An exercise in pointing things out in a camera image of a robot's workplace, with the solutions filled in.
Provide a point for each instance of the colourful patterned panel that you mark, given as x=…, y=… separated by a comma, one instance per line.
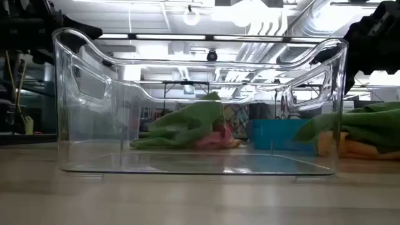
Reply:
x=237, y=120

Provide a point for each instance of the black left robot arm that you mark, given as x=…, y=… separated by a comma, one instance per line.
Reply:
x=9, y=28

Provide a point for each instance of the black overhead camera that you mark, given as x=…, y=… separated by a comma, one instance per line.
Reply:
x=212, y=56

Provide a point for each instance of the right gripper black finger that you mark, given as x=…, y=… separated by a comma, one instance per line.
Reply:
x=325, y=55

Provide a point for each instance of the green microfiber towel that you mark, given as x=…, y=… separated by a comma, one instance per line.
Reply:
x=187, y=125
x=368, y=125

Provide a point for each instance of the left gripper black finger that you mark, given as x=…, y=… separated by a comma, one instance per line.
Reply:
x=82, y=27

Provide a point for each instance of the orange microfiber towel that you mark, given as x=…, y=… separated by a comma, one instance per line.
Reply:
x=353, y=150
x=235, y=143

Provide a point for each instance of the round ceiling lamp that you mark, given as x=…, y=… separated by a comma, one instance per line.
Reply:
x=191, y=17

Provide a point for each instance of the teal plastic bin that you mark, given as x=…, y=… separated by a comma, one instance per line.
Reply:
x=272, y=134

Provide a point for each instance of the yellow-green dustpan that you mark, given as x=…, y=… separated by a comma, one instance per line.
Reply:
x=29, y=125

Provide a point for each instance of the black folding table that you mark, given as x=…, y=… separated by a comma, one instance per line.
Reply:
x=187, y=83

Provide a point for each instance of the pink microfiber towel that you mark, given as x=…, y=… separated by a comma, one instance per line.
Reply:
x=214, y=142

